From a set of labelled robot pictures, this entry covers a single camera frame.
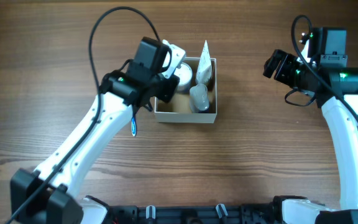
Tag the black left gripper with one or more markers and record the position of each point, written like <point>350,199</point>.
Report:
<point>169,88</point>

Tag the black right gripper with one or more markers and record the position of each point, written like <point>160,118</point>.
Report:
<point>272,66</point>

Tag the cotton swab tub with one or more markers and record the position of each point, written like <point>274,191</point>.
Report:
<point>185,74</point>

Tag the clear purple bottle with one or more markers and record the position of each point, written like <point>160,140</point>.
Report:
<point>199,100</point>

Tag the white cream tube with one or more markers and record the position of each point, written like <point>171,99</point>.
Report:
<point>204,70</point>

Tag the blue white toothbrush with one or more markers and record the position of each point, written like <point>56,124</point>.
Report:
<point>134,126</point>

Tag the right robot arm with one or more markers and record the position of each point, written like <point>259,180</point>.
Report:
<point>321,72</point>

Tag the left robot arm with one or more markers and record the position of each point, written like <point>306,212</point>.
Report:
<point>48,194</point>

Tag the white cardboard box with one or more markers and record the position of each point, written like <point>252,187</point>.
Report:
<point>178,109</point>

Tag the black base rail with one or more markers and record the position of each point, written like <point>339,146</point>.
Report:
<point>221,213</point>

